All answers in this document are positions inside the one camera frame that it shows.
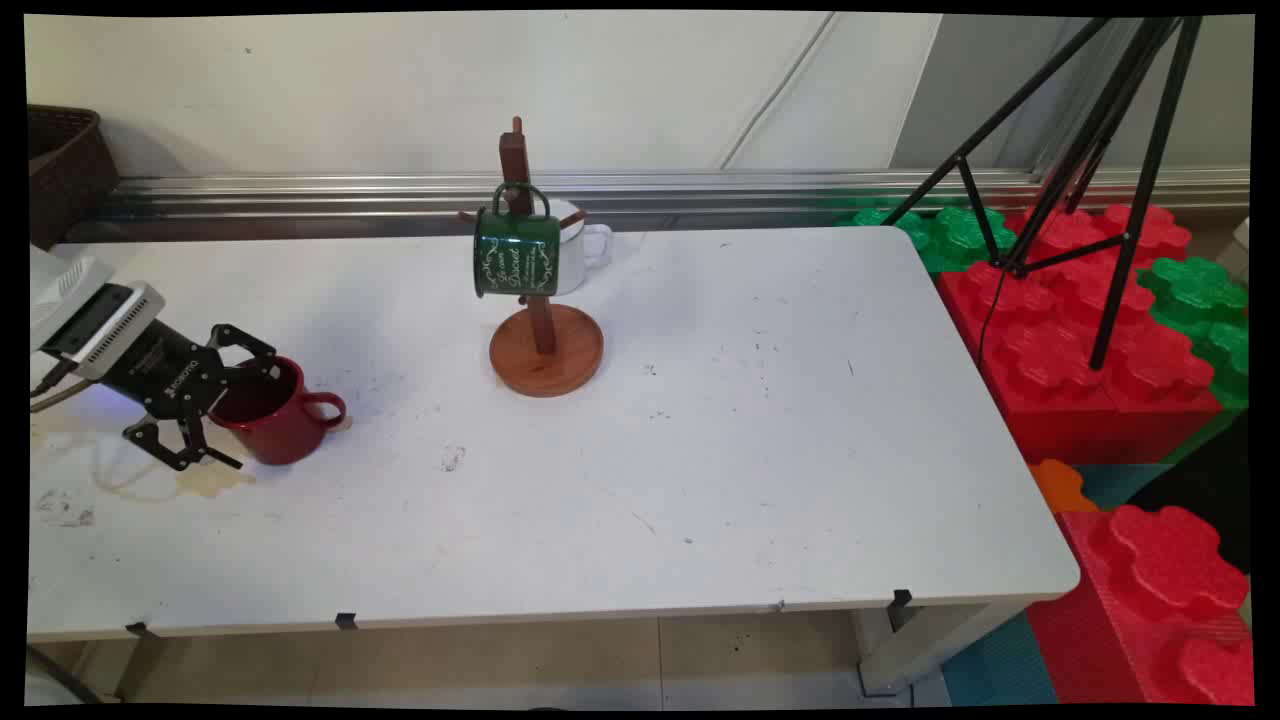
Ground large red foam block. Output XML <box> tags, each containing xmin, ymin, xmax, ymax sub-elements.
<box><xmin>935</xmin><ymin>203</ymin><xmax>1227</xmax><ymax>466</ymax></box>

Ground orange foam piece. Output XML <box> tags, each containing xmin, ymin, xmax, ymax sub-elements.
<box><xmin>1028</xmin><ymin>458</ymin><xmax>1100</xmax><ymax>514</ymax></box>

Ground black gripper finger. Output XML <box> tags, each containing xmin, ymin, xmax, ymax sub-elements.
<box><xmin>207</xmin><ymin>324</ymin><xmax>282</xmax><ymax>383</ymax></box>
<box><xmin>123</xmin><ymin>412</ymin><xmax>244</xmax><ymax>472</ymax></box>

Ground brown wooden mug tree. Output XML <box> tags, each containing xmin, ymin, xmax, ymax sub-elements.
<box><xmin>458</xmin><ymin>117</ymin><xmax>605</xmax><ymax>399</ymax></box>

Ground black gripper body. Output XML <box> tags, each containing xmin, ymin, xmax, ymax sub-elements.
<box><xmin>98</xmin><ymin>320</ymin><xmax>231</xmax><ymax>422</ymax></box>

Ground aluminium window rail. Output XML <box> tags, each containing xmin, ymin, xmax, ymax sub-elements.
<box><xmin>100</xmin><ymin>168</ymin><xmax>1251</xmax><ymax>242</ymax></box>

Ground green enamel mug white lettering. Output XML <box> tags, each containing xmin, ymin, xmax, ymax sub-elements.
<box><xmin>472</xmin><ymin>182</ymin><xmax>562</xmax><ymax>300</ymax></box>

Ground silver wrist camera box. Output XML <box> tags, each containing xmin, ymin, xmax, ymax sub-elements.
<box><xmin>38</xmin><ymin>282</ymin><xmax>167</xmax><ymax>382</ymax></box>

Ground black tripod stand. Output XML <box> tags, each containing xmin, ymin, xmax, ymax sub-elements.
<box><xmin>880</xmin><ymin>15</ymin><xmax>1206</xmax><ymax>372</ymax></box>

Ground tall green foam block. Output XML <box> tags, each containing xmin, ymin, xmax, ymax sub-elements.
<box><xmin>1138</xmin><ymin>256</ymin><xmax>1251</xmax><ymax>413</ymax></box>

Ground dark brown wicker basket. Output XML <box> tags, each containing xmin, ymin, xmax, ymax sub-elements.
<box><xmin>28</xmin><ymin>105</ymin><xmax>122</xmax><ymax>251</ymax></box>

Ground white wall cable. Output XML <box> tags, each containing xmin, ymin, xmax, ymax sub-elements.
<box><xmin>717</xmin><ymin>12</ymin><xmax>841</xmax><ymax>171</ymax></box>

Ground red enamel mug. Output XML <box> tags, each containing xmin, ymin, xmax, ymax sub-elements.
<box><xmin>207</xmin><ymin>357</ymin><xmax>348</xmax><ymax>467</ymax></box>

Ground flat green foam block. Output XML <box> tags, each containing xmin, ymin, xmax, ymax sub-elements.
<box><xmin>835</xmin><ymin>205</ymin><xmax>1017</xmax><ymax>274</ymax></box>

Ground teal foam mat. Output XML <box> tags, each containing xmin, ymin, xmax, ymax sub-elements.
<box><xmin>940</xmin><ymin>612</ymin><xmax>1059</xmax><ymax>706</ymax></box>

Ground red foam block ridged side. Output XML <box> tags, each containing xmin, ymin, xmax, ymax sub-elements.
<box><xmin>1027</xmin><ymin>503</ymin><xmax>1256</xmax><ymax>706</ymax></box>

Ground black floor cable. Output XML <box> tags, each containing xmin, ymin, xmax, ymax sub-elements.
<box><xmin>28</xmin><ymin>645</ymin><xmax>107</xmax><ymax>706</ymax></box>

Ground white table leg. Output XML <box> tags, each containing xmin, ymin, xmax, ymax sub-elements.
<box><xmin>857</xmin><ymin>600</ymin><xmax>1033</xmax><ymax>699</ymax></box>

